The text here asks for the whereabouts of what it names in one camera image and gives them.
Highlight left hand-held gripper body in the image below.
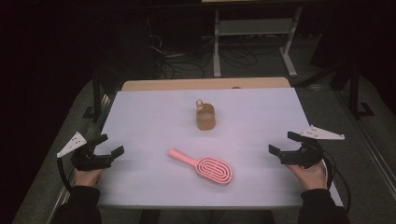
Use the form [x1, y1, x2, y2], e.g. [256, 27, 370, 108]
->
[56, 132, 115, 172]

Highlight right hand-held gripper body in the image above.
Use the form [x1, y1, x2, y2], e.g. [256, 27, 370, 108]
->
[279, 125, 346, 170]

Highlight pink hairbrush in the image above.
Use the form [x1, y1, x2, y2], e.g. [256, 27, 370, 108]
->
[167, 148, 233, 187]

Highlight brown cup with figurine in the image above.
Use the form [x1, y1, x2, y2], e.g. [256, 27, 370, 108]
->
[195, 98, 217, 131]

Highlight person's left hand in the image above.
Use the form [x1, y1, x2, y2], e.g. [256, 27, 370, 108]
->
[73, 167, 104, 188]

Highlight person's right hand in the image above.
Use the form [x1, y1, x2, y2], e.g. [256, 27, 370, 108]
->
[286, 161, 329, 191]

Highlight white table mat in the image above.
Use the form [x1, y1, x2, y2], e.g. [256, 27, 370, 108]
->
[92, 87, 344, 209]

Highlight black stand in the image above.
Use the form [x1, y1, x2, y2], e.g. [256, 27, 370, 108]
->
[82, 66, 107, 122]
[347, 62, 376, 120]

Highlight white metal stand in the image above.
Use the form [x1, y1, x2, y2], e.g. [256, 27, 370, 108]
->
[213, 6, 304, 78]

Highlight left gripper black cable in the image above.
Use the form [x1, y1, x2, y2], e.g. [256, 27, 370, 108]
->
[56, 157, 75, 194]

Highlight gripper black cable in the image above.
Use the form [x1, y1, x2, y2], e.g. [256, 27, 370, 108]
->
[321, 150, 352, 215]
[56, 157, 75, 194]

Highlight metal floor rail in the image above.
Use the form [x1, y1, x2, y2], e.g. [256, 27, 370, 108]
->
[335, 90, 396, 200]
[46, 92, 114, 224]

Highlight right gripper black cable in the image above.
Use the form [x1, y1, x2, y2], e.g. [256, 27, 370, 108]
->
[321, 150, 352, 215]

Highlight black floor cables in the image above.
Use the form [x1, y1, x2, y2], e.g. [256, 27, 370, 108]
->
[146, 18, 260, 79]

